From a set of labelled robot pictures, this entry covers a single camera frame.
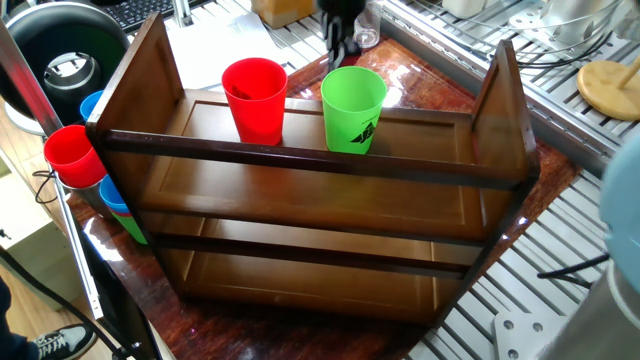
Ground white container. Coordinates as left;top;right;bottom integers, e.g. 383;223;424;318
441;0;490;20

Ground glossy red-brown wooden board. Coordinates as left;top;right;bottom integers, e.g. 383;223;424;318
64;34;584;360

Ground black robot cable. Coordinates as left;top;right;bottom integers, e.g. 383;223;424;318
536;252;612;290

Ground shiny metal post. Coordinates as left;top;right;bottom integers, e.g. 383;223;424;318
171;0;195;30

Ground grey aluminium table rail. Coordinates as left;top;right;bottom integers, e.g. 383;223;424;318
379;7;621;179

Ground grey metal cup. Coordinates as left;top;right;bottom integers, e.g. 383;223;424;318
58;174;115;221

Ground brown wooden two-tier shelf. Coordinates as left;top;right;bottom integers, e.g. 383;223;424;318
84;12;542;329

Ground blue red green cup stack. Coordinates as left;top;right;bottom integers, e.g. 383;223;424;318
98;174;149;246

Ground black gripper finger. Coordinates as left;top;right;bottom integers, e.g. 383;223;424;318
342;13;361;58
322;13;345;72

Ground thick black floor cable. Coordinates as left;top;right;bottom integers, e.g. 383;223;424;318
0;244;129;360

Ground grey white sneaker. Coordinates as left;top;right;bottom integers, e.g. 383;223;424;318
31;323;97;360

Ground white perforated base plate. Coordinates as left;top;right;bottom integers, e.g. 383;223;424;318
492;310;570;360

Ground black round fan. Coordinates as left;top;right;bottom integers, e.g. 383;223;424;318
0;1;132;137

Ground black cables at mount plate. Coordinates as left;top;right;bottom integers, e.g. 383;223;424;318
516;25;615;70

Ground dark blue trouser leg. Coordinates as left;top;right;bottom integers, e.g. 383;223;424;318
0;277;37;360

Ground black keyboard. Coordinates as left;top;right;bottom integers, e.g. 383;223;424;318
101;0;214;35

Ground round wooden stand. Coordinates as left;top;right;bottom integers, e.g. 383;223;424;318
576;55;640;122

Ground green cup with black logo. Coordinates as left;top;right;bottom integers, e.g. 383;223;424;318
320;65;389;155

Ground tan cardboard box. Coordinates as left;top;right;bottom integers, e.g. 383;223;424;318
249;0;321;30

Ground clear glass mug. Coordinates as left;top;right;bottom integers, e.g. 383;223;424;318
352;0;385;50

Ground white paper sheet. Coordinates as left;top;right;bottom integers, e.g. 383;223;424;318
166;12;287;92

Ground red cup with black logo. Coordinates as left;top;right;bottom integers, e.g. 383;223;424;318
221;57;290;147

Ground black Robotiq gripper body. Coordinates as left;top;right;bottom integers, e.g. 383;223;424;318
316;0;367;16

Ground beige storage cabinet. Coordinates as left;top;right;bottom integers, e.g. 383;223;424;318
0;164;85;312

